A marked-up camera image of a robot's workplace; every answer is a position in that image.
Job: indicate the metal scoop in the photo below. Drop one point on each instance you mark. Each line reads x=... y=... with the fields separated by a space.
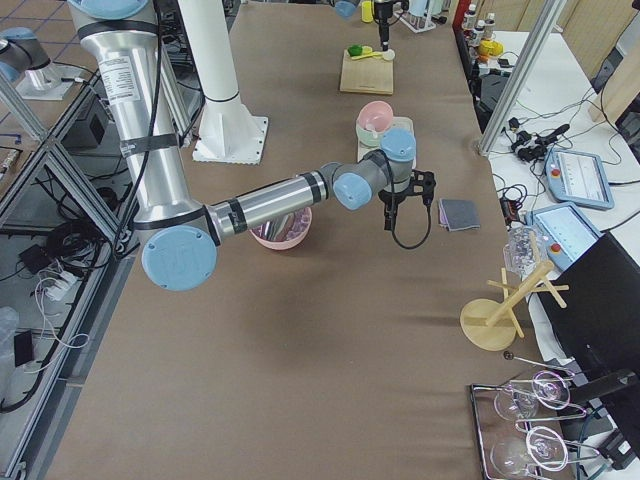
x=275 y=230

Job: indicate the cream rabbit tray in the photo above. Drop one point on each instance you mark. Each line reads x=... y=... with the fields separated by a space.
x=400 y=125

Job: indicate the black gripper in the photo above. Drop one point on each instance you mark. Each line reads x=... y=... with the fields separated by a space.
x=383 y=14
x=391 y=198

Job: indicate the bamboo cutting board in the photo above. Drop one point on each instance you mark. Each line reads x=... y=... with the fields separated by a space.
x=371 y=76

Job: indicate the black monitor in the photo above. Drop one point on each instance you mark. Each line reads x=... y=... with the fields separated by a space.
x=599 y=326

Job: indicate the white onion half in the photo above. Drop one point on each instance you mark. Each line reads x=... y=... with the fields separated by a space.
x=387 y=55

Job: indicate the wooden mug tree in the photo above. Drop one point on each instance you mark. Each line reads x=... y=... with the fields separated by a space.
x=492 y=325

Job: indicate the stacked green bowls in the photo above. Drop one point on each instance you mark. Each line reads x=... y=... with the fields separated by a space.
x=370 y=135

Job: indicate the purple cloth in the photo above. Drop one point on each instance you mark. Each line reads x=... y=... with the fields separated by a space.
x=442 y=217

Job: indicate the grey folded cloth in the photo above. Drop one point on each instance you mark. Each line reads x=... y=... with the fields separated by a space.
x=461 y=214

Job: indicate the blue teach pendant tablet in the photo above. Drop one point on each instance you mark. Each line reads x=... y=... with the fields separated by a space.
x=578 y=177

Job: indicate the green lime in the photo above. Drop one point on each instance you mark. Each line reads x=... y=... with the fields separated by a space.
x=355 y=50

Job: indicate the pastel cup rack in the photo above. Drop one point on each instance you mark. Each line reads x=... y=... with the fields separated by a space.
x=424 y=15

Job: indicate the yellow plastic knife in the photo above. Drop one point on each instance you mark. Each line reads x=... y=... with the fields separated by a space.
x=372 y=54

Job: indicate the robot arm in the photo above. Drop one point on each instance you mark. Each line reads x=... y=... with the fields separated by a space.
x=179 y=235
x=346 y=8

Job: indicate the wine glass rack tray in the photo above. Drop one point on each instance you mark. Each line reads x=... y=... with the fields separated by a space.
x=518 y=425

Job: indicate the small pink bowl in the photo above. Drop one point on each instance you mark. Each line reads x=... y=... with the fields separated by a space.
x=375 y=116

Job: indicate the large pink bowl with ice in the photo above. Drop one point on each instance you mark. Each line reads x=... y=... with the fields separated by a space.
x=300 y=223

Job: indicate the aluminium frame post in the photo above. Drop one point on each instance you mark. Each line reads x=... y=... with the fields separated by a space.
x=528 y=57

